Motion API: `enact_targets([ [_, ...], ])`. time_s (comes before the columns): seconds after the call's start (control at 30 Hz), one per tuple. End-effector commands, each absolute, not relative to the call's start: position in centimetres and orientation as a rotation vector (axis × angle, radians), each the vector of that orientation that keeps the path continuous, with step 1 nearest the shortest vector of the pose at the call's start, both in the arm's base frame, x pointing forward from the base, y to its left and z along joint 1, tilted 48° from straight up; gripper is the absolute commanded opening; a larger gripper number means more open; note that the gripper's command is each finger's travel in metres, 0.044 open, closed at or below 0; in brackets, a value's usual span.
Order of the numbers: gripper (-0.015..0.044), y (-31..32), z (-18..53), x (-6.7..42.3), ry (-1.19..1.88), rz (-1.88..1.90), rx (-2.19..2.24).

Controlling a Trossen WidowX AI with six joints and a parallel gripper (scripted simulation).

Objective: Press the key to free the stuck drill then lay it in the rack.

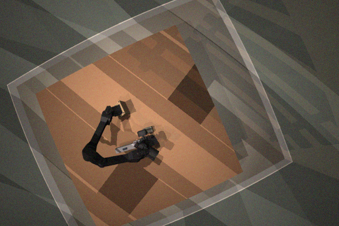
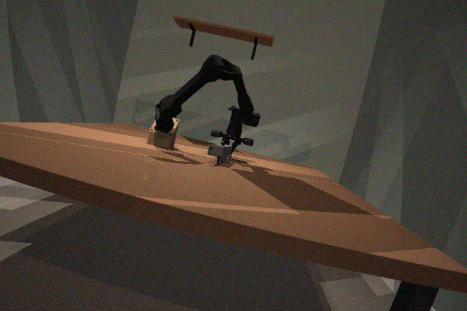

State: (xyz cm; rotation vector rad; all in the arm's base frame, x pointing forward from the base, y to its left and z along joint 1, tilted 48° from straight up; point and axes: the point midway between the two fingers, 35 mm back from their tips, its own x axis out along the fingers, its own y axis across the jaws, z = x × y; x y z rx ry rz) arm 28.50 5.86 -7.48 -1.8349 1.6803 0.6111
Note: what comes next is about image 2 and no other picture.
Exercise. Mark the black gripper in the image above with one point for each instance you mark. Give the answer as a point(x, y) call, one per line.
point(234, 130)

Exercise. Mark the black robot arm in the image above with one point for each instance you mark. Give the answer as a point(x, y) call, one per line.
point(213, 68)

